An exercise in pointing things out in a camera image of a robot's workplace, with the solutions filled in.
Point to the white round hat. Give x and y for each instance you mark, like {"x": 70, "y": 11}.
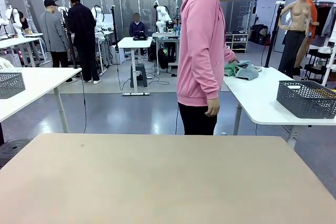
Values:
{"x": 324, "y": 50}

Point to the large white table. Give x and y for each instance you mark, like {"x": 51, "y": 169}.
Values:
{"x": 34, "y": 82}
{"x": 260, "y": 98}

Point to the person's left forearm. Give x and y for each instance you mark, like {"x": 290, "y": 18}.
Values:
{"x": 229, "y": 54}

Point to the grey woven plastic basket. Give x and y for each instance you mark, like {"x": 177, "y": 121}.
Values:
{"x": 296, "y": 103}
{"x": 11, "y": 86}

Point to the black hanging garment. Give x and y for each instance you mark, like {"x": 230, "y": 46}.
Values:
{"x": 323, "y": 20}

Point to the beige striped cushion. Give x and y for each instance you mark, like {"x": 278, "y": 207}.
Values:
{"x": 5, "y": 64}

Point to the small white standing desk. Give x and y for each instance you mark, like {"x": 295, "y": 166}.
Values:
{"x": 135, "y": 44}

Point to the black device on desk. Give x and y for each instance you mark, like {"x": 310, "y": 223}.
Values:
{"x": 140, "y": 36}

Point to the black bags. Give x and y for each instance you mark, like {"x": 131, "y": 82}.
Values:
{"x": 259, "y": 35}

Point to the man in black clothes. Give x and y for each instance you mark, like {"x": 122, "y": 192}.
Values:
{"x": 82, "y": 30}

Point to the grey hanging garment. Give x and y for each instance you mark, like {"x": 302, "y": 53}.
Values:
{"x": 331, "y": 26}

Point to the black camera stand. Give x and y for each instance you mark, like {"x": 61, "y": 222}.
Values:
{"x": 115, "y": 30}

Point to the long white desk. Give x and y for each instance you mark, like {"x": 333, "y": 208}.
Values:
{"x": 18, "y": 41}

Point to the seated person in navy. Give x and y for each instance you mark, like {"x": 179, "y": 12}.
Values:
{"x": 137, "y": 26}

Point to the person in pink hoodie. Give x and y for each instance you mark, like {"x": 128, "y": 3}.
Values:
{"x": 199, "y": 51}

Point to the man in grey jacket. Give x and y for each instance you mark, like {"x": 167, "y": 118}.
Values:
{"x": 53, "y": 35}

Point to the person's left hand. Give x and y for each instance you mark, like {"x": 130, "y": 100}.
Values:
{"x": 234, "y": 62}

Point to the black computer tower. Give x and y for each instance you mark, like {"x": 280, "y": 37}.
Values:
{"x": 163, "y": 57}

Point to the white lab robot arm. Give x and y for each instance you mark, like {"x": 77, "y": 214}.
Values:
{"x": 162, "y": 16}
{"x": 99, "y": 20}
{"x": 15, "y": 18}

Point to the black tripod pole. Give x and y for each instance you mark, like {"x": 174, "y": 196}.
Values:
{"x": 69, "y": 40}

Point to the white shoe rack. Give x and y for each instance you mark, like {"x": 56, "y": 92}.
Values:
{"x": 237, "y": 41}

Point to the mannequin with orange shirt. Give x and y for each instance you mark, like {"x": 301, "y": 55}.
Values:
{"x": 313, "y": 16}

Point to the person's right hand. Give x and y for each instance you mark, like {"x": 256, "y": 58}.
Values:
{"x": 213, "y": 107}

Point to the bare mannequin with black trousers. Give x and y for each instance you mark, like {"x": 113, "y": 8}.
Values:
{"x": 296, "y": 24}

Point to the white metal rack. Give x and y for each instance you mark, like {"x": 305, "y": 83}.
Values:
{"x": 331, "y": 64}

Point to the seated person in grey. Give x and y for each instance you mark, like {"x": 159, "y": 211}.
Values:
{"x": 29, "y": 24}

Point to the person's right forearm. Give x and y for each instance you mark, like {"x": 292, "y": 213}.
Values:
{"x": 210, "y": 82}

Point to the white workbench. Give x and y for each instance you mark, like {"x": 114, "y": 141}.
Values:
{"x": 165, "y": 36}

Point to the black utility cart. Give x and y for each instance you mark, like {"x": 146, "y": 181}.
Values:
{"x": 316, "y": 69}

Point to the black stand with white top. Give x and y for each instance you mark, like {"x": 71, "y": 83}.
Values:
{"x": 274, "y": 30}

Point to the grey step stool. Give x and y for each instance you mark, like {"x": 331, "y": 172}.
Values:
{"x": 139, "y": 74}

